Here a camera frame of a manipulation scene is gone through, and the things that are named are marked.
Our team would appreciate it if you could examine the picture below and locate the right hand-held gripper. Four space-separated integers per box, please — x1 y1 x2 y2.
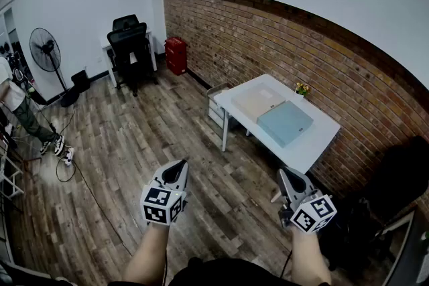
277 167 338 234

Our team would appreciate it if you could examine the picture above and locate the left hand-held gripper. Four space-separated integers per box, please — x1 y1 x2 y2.
139 159 189 227

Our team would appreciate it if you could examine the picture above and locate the blue file box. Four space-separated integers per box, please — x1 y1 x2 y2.
256 100 315 149

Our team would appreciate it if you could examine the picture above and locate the beige file box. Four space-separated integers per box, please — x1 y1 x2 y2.
231 82 287 124

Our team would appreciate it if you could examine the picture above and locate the person's right forearm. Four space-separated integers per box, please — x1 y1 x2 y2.
290 226 332 285

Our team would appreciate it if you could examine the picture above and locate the person's left forearm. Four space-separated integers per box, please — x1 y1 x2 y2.
122 222 168 284

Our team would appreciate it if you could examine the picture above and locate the white table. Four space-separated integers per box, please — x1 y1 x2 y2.
213 73 342 175

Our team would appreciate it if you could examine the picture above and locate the potted yellow flower plant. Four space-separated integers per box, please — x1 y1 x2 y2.
294 82 311 100

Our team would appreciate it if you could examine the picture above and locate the person's black shirt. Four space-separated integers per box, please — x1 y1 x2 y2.
107 256 302 286

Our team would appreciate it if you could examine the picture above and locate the red case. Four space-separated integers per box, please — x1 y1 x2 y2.
164 36 188 76

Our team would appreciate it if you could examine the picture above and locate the white desk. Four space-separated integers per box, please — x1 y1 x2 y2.
381 207 429 286

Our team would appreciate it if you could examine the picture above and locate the black waste bin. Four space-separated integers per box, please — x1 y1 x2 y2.
70 70 91 94

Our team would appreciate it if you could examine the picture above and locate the black mesh office chair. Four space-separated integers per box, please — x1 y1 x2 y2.
107 14 158 97

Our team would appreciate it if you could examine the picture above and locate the white metal rack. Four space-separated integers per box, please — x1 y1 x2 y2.
0 130 25 205

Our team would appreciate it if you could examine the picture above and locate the black floor cable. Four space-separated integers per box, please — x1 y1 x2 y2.
55 143 135 257

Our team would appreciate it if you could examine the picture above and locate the black pedestal fan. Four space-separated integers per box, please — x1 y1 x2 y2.
29 27 80 108

